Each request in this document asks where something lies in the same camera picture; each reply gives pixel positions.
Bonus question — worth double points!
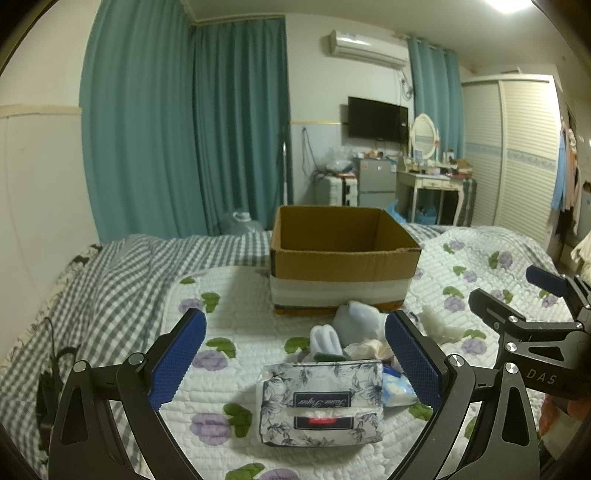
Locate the white plush bunny toy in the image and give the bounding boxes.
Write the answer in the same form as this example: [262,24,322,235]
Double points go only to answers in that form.
[310,324,346,362]

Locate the white louvered wardrobe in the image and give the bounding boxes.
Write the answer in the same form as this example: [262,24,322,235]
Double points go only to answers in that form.
[462,74,561,250]

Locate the black cable on bed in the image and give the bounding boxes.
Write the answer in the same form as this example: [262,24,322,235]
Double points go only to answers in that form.
[35,317,82,444]

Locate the white upright mop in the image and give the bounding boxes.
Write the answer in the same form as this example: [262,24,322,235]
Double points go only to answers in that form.
[281,140,294,205]

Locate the floral white quilt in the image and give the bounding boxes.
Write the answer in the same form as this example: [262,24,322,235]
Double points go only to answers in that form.
[112,226,568,479]

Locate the beige cloth bundle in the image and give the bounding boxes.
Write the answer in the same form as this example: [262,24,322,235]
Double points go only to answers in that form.
[344,339,394,362]

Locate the floral tissue pack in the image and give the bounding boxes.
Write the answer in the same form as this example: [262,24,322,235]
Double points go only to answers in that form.
[256,360,384,448]

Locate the light blue white sock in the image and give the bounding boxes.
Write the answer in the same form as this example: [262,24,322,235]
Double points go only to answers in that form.
[332,301,388,346]

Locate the black wall television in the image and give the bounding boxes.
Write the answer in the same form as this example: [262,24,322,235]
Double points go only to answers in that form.
[348,97,409,144]

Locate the clear water jug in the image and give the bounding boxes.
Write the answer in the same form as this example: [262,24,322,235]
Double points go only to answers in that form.
[219,210,264,236]

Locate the grey mini fridge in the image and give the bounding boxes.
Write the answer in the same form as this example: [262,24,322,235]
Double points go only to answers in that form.
[356,158,398,208]

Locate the brown cardboard box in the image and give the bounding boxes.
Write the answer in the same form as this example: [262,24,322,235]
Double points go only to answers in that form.
[270,206,422,316]

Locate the hanging clothes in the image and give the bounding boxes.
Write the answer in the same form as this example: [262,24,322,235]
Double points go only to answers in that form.
[550,121,583,235]

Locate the clear plastic bag pile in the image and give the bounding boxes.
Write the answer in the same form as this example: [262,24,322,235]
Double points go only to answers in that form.
[324,148,353,174]

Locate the white dressing table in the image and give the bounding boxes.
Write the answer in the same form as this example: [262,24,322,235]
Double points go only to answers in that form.
[397,158,473,226]

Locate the grey checkered bedsheet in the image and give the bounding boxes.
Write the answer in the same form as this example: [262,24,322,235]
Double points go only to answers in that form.
[0,224,560,480]

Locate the teal window curtain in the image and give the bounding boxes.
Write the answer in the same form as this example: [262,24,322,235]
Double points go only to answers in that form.
[79,1,290,241]

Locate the teal curtain right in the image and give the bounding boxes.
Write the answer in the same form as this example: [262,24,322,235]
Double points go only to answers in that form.
[408,36,465,159]

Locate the white fluffy plush toy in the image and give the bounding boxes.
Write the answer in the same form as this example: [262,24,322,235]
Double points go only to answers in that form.
[419,305,464,345]

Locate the blue white plastic packet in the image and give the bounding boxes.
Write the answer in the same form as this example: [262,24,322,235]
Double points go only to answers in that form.
[382,364,418,407]

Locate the white suitcase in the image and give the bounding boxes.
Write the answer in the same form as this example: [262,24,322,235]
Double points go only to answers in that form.
[315,174,359,206]

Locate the white air conditioner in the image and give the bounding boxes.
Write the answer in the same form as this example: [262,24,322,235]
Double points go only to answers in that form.
[329,30,410,69]

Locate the white oval vanity mirror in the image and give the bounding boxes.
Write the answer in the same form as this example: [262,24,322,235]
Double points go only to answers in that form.
[409,113,440,160]

